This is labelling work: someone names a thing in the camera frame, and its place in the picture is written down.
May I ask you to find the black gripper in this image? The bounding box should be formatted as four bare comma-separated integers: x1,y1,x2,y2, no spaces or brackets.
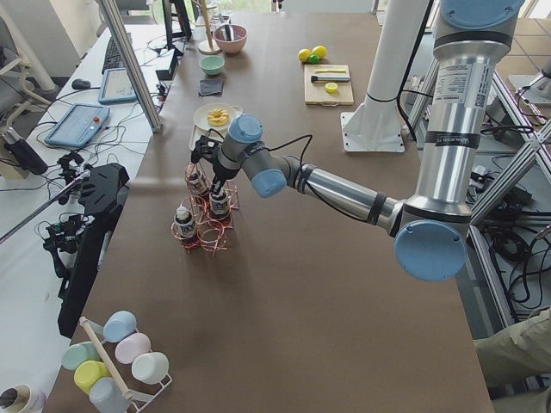
210,161,231,197

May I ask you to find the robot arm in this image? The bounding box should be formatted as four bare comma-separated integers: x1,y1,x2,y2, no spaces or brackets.
207,1,522,281

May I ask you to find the tea bottle rear left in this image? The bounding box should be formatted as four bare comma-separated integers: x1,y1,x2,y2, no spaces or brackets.
185,163,210,203

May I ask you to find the tea bottle right rack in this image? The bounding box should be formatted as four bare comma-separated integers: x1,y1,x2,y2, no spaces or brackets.
173,206,200,250

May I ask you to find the white rectangular tray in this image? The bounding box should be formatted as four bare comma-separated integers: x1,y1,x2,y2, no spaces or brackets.
189,102,243,151

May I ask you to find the white round plate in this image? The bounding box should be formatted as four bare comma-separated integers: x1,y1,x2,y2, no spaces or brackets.
194,102,238,132

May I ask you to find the grey folded cloth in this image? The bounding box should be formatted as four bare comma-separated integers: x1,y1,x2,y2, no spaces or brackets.
198,78,225,96

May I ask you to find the green ceramic bowl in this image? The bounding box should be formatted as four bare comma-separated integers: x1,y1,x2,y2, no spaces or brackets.
200,55,226,76

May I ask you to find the wooden cutting board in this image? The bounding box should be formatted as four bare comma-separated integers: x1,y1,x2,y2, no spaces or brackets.
304,64,355,106

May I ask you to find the wooden round stand base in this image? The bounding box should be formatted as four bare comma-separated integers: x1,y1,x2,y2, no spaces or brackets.
198,40,221,55

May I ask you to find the blue teach pendant far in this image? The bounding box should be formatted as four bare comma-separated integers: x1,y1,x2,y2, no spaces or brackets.
98,68,137,105

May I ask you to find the blue teach pendant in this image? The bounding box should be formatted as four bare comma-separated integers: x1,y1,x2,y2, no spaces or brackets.
44,104,110,148
98,68,137,105

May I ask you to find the steel muddler black tip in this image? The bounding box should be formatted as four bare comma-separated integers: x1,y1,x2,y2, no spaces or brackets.
310,74,350,83

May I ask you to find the lemon half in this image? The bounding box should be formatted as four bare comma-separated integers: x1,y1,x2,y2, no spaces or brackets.
325,82,338,95

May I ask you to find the blue teach pendant near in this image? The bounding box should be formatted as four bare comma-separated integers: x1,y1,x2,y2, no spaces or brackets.
44,104,110,148

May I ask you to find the pink bowl with ice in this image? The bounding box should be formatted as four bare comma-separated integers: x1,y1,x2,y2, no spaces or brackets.
214,24,248,54

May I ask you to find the whole lemon upper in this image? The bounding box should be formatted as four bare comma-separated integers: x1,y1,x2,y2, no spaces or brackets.
298,48,312,63

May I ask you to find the whole lemon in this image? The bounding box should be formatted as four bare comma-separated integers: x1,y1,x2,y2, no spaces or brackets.
298,48,312,63
312,45,327,59

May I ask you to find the green lime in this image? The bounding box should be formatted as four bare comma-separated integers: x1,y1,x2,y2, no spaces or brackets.
307,54,320,65

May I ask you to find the yellow plastic knife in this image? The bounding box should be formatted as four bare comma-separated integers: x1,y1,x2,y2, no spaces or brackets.
314,66,347,73

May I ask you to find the whole lemon lower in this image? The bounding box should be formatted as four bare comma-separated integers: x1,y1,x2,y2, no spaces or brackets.
312,45,327,59

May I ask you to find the blue cup on rack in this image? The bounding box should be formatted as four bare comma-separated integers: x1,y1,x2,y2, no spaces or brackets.
103,311,137,343

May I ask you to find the pink cup on rack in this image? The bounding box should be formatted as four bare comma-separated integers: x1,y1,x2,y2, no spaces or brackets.
115,332,151,365

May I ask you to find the white cup on rack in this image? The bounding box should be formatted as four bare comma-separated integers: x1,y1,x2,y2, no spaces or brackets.
131,352,170,385

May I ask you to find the black water bottle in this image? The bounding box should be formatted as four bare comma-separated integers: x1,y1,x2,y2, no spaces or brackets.
1,126,48,176

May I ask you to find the green cup on rack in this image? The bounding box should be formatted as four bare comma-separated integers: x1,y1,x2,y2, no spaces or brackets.
61,341,102,371

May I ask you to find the yellow cup on rack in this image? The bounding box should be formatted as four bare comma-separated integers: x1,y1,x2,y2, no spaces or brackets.
73,361,111,394

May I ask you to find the grey cup on rack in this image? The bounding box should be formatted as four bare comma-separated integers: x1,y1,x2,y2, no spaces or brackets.
89,377,130,413

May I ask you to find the person in beige clothes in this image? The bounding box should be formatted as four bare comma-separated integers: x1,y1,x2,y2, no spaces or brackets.
474,307,550,388

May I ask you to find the copper wire bottle rack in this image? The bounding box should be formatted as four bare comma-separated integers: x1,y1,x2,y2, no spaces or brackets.
170,163,239,256

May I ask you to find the braided ring bread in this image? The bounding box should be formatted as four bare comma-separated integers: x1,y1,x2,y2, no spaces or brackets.
207,108,231,126

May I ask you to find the black camera stand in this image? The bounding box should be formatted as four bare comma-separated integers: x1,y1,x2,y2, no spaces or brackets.
1,163,129,338

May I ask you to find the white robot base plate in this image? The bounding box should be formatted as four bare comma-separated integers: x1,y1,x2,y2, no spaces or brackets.
339,112,405,153

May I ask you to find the white wire cup rack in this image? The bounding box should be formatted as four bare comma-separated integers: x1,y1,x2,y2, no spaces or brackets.
78,317,173,412

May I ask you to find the aluminium frame post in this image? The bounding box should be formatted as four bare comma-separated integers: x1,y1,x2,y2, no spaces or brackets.
96,0,163,133

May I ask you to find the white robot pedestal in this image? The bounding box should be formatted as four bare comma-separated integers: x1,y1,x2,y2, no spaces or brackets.
366,1,434,103

